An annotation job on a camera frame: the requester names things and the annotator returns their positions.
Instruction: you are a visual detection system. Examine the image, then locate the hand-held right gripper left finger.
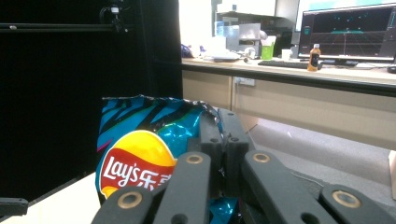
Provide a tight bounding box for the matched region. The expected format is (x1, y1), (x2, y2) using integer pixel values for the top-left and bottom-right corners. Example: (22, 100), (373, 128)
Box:
(186, 111), (223, 200)

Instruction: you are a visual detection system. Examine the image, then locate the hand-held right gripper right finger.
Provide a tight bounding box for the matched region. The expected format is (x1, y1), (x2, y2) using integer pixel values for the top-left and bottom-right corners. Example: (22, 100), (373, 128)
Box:
(217, 107), (257, 198)

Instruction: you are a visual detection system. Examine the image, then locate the blue potato chip bag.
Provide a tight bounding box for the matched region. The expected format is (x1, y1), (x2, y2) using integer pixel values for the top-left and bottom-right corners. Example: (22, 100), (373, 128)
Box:
(94, 93), (242, 224)

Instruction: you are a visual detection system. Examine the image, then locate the beige office desk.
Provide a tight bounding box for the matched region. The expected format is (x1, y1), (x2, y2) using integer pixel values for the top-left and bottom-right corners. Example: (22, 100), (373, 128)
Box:
(181, 57), (396, 151)

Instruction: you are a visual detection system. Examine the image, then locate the black keyboard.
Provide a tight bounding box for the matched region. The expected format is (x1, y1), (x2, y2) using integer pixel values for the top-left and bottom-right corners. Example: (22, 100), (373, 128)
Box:
(257, 59), (323, 70)

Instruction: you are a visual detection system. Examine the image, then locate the white bundle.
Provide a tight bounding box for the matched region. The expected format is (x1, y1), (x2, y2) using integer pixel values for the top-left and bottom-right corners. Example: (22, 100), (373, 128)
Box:
(199, 35), (243, 62)

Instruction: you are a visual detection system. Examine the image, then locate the green cup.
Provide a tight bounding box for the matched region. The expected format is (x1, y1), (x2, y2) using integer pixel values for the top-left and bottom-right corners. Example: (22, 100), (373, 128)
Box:
(261, 35), (277, 61)

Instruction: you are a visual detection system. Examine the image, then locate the grey machine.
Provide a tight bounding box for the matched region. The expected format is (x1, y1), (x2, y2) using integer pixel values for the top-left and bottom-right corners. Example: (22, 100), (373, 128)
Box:
(214, 12), (269, 59)

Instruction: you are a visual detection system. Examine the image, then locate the brown drink bottle black label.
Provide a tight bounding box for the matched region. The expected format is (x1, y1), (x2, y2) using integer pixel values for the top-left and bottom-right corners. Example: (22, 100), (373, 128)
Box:
(306, 43), (322, 73)

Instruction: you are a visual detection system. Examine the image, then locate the black computer monitor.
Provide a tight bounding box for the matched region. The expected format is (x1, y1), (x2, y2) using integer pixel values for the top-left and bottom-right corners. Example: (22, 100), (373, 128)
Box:
(298, 3), (396, 63)

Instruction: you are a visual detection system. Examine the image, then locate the black curtain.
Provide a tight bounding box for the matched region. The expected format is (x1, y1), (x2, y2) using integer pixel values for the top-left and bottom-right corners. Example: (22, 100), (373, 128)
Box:
(0, 0), (183, 203)

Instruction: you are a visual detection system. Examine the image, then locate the black horizontal bar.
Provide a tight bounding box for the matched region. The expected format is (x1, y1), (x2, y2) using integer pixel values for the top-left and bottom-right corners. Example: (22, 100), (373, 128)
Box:
(0, 21), (129, 34)

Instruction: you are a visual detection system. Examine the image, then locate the white wall socket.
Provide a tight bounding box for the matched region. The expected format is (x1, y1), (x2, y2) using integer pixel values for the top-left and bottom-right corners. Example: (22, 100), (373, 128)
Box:
(233, 77), (256, 87)

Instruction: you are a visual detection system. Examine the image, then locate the small camera on clamp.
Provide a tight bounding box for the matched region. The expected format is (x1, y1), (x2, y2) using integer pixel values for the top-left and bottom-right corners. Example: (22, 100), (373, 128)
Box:
(99, 0), (129, 34)

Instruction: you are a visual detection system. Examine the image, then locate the black metal bracket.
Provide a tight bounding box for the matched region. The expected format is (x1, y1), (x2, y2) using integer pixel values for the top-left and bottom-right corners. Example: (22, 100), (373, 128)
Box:
(0, 197), (30, 217)

